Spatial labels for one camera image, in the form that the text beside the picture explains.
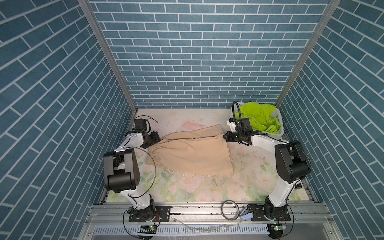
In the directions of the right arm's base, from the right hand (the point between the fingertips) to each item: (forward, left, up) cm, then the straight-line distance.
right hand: (223, 134), depth 96 cm
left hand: (-7, +43, 0) cm, 44 cm away
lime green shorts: (+22, -28, -3) cm, 36 cm away
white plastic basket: (+16, -7, +10) cm, 21 cm away
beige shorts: (-9, +12, -7) cm, 17 cm away
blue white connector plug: (-44, -11, -6) cm, 46 cm away
